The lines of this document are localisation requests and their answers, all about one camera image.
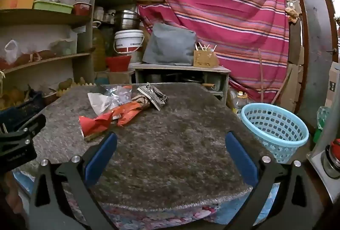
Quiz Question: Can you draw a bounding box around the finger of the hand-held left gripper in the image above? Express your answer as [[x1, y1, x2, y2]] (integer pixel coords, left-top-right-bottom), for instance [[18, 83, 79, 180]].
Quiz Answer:
[[16, 114, 47, 140]]

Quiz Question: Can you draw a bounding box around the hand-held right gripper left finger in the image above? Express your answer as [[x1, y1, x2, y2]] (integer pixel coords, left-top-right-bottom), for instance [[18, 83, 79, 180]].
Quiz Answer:
[[28, 131, 119, 230]]

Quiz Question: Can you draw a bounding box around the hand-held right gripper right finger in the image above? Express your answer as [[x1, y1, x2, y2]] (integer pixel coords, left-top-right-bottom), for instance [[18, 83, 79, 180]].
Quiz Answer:
[[224, 131, 314, 230]]

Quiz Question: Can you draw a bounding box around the red foil wrapper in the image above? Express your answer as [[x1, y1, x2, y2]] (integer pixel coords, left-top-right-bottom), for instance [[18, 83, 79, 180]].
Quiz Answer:
[[79, 102, 144, 140]]

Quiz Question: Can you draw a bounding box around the light blue plastic basket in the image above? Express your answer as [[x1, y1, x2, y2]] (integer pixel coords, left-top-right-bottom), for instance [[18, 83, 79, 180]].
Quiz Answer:
[[240, 103, 310, 164]]

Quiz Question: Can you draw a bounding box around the clear plastic bag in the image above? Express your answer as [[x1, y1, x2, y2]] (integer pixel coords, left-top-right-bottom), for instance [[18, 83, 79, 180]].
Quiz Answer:
[[88, 85, 133, 116]]

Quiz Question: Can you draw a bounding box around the brown paper wrapper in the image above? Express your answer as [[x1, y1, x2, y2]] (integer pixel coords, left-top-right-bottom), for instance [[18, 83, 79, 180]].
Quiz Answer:
[[131, 94, 152, 109]]

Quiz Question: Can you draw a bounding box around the black white striped wrapper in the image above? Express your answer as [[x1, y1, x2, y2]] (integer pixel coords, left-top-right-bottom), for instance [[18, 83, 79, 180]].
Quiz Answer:
[[137, 82, 168, 111]]

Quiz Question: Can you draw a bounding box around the dark blue plastic crate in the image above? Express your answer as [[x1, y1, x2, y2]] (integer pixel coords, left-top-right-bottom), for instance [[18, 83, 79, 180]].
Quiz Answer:
[[0, 92, 44, 133]]

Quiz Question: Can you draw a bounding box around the small woven basket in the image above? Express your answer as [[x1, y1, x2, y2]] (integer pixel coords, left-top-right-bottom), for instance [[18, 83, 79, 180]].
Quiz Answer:
[[42, 92, 57, 106]]

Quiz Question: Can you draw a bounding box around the yellow capped oil bottle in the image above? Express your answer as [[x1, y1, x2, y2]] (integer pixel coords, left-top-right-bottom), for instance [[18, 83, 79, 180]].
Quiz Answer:
[[234, 91, 249, 113]]

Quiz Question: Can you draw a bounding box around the yellow egg tray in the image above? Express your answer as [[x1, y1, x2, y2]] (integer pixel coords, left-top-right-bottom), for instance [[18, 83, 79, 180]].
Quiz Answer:
[[54, 80, 96, 99]]

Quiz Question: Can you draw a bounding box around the sweet potato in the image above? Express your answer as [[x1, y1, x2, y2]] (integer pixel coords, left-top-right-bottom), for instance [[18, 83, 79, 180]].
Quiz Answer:
[[33, 50, 57, 60]]

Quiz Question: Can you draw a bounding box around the grey shaggy mat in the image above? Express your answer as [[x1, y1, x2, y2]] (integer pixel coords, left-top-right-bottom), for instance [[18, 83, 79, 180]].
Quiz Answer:
[[27, 82, 274, 209]]

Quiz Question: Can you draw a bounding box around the white plastic bag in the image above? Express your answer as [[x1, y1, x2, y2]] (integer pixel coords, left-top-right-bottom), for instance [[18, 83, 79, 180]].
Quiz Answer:
[[4, 40, 21, 64]]

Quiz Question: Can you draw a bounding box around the brown cardboard box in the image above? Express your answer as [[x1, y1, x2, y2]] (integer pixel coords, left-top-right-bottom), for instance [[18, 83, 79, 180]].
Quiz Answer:
[[108, 70, 133, 84]]

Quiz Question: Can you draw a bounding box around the clear plastic storage container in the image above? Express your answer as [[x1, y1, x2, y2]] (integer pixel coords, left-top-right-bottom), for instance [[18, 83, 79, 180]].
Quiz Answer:
[[49, 30, 77, 56]]

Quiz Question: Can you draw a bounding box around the green plastic bottle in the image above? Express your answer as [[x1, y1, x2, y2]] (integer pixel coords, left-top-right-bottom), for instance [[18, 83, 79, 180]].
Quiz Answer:
[[313, 106, 331, 144]]

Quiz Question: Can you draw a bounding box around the red woven basket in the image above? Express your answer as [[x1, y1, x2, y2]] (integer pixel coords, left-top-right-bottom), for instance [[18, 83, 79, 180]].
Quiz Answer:
[[105, 55, 132, 72]]

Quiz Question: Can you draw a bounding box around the large cooking oil bottle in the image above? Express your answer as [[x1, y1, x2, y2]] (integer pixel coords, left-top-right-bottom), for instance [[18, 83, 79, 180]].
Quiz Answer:
[[92, 21, 107, 72]]

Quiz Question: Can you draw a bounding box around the curved wooden shelf unit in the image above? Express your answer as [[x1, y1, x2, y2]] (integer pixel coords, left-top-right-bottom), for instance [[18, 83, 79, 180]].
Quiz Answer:
[[0, 0, 97, 87]]

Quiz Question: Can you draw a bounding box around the small cardboard box with sticks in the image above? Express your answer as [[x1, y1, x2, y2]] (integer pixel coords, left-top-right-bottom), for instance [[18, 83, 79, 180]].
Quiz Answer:
[[193, 43, 220, 68]]

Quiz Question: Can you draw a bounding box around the low wooden cabinet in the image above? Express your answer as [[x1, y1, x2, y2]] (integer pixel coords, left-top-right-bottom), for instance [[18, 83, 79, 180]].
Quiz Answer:
[[132, 63, 231, 103]]

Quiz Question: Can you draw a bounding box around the white cardboard box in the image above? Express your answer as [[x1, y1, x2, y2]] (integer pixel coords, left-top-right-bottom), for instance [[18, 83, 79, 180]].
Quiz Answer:
[[324, 61, 340, 108]]

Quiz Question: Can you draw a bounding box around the green plastic tray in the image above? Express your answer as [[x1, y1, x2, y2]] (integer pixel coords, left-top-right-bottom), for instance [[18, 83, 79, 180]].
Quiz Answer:
[[33, 0, 73, 14]]

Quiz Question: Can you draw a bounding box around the white plastic bucket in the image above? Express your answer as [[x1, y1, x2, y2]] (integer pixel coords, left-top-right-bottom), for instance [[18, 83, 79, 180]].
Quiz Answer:
[[114, 30, 145, 55]]

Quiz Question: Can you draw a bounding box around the yellow cardboard box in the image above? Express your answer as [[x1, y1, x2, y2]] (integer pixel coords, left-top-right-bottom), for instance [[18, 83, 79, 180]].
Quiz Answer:
[[0, 0, 35, 10]]

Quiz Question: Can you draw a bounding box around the red plastic container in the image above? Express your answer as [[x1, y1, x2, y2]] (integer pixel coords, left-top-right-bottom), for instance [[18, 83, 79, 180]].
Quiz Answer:
[[73, 3, 92, 16]]

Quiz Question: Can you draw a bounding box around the grey fabric cover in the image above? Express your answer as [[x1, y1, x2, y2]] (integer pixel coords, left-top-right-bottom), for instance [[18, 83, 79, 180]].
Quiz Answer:
[[143, 23, 197, 66]]

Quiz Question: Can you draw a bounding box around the wooden framed door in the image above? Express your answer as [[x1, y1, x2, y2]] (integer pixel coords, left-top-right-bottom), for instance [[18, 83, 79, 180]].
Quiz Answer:
[[295, 0, 339, 129]]

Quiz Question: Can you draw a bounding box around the steel stock pot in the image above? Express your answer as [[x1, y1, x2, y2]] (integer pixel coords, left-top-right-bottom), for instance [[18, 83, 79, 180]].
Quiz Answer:
[[114, 10, 141, 31]]

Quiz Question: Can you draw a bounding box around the red striped curtain cloth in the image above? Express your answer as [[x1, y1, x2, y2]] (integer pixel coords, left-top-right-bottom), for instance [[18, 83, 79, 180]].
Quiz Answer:
[[135, 0, 290, 113]]

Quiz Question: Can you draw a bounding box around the pan with wooden handle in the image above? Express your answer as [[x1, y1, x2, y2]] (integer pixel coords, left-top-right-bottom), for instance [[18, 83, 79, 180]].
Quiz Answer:
[[186, 77, 214, 87]]

